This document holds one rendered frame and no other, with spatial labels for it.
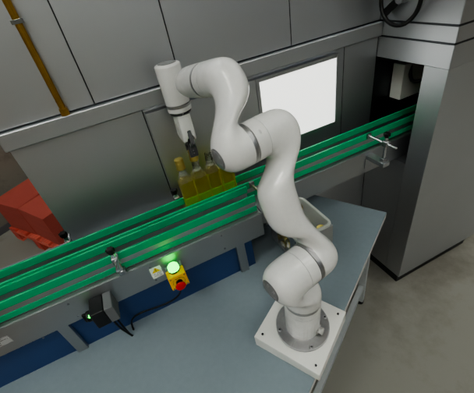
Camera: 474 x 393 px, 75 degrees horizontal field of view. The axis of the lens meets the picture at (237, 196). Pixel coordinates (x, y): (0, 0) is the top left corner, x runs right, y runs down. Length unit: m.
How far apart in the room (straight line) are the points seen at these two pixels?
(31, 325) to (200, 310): 0.61
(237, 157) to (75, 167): 0.79
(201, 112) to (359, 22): 0.83
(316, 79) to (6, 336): 1.57
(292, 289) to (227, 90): 0.52
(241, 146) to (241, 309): 0.84
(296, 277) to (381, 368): 1.32
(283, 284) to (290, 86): 0.91
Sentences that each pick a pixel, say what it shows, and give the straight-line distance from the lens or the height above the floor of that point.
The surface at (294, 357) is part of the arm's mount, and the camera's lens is 1.19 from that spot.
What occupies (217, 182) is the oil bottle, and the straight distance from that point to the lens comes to 1.26.
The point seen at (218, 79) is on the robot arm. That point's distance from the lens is 0.73.
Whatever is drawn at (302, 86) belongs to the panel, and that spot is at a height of 1.39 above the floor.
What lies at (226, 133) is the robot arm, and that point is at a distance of 0.67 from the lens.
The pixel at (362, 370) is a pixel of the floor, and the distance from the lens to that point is 2.07.
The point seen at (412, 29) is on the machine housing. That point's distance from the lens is 1.64.
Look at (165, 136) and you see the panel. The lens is 1.28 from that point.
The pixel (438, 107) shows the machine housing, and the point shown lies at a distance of 1.62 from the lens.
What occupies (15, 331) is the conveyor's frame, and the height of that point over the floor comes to 1.01.
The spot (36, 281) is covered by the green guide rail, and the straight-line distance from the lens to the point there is 1.35.
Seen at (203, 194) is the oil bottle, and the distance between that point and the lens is 1.27.
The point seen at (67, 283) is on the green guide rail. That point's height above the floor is 1.10.
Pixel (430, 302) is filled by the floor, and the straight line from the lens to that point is 2.38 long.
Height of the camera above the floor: 1.88
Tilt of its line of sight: 37 degrees down
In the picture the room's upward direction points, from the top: 12 degrees counter-clockwise
